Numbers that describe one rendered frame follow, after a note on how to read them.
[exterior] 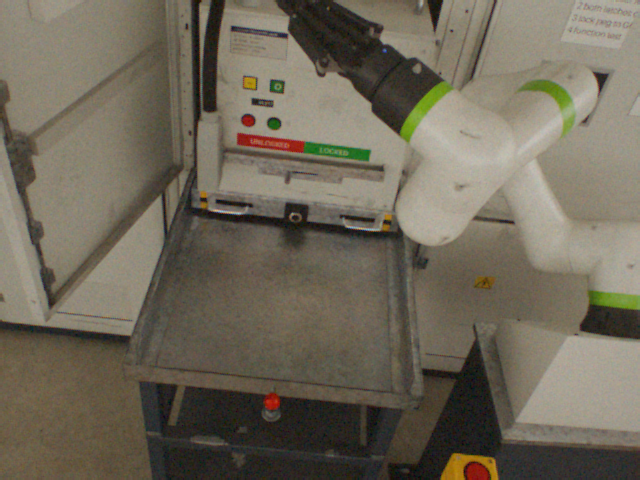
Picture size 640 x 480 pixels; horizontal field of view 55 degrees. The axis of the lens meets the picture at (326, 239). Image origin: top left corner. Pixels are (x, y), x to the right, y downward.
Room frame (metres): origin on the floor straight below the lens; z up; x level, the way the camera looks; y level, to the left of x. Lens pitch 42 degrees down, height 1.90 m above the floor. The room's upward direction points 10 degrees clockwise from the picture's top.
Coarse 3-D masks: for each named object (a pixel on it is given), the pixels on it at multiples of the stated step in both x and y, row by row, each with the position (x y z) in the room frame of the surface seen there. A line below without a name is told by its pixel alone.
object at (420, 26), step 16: (208, 0) 1.24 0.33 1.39; (272, 0) 1.30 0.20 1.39; (336, 0) 1.36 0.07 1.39; (352, 0) 1.38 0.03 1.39; (368, 0) 1.39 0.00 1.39; (384, 0) 1.41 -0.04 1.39; (400, 0) 1.43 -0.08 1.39; (416, 0) 1.45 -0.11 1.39; (272, 16) 1.22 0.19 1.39; (288, 16) 1.22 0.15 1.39; (368, 16) 1.30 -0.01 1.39; (384, 16) 1.32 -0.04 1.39; (400, 16) 1.33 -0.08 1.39; (416, 16) 1.35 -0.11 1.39; (384, 32) 1.23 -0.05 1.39; (400, 32) 1.24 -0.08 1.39; (416, 32) 1.26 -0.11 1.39; (432, 32) 1.28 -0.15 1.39; (432, 48) 1.24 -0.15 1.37
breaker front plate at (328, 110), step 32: (224, 32) 1.21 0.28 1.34; (288, 32) 1.22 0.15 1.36; (224, 64) 1.21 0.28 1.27; (256, 64) 1.21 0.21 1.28; (288, 64) 1.22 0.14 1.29; (224, 96) 1.21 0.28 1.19; (256, 96) 1.21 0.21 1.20; (288, 96) 1.22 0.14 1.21; (320, 96) 1.23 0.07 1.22; (352, 96) 1.23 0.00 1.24; (224, 128) 1.21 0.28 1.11; (256, 128) 1.21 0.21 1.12; (288, 128) 1.22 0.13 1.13; (320, 128) 1.23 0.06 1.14; (352, 128) 1.23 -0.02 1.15; (384, 128) 1.24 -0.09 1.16; (320, 160) 1.23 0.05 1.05; (352, 160) 1.23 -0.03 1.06; (384, 160) 1.24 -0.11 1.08; (256, 192) 1.22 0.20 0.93; (288, 192) 1.22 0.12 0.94; (320, 192) 1.23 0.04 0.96; (352, 192) 1.23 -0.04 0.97; (384, 192) 1.24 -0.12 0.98
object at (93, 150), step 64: (0, 0) 0.89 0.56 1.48; (64, 0) 1.00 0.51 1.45; (128, 0) 1.23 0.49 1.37; (0, 64) 0.86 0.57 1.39; (64, 64) 1.01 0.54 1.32; (128, 64) 1.19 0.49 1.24; (0, 128) 0.83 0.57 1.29; (64, 128) 0.95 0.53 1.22; (128, 128) 1.18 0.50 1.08; (0, 192) 0.78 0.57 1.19; (64, 192) 0.94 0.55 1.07; (128, 192) 1.16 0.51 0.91; (64, 256) 0.90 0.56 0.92
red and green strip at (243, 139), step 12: (240, 144) 1.21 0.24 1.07; (252, 144) 1.21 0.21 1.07; (264, 144) 1.22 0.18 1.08; (276, 144) 1.22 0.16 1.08; (288, 144) 1.22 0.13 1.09; (300, 144) 1.22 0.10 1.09; (312, 144) 1.22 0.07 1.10; (324, 144) 1.23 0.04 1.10; (336, 156) 1.23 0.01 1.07; (348, 156) 1.23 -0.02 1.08; (360, 156) 1.23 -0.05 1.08
